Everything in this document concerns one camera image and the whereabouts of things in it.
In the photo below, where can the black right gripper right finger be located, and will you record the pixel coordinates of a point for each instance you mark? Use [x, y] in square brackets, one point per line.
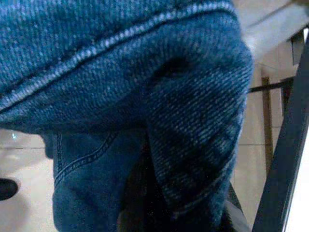
[235, 217]

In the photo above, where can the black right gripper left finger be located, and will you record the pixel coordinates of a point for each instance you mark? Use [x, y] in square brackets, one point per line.
[142, 193]

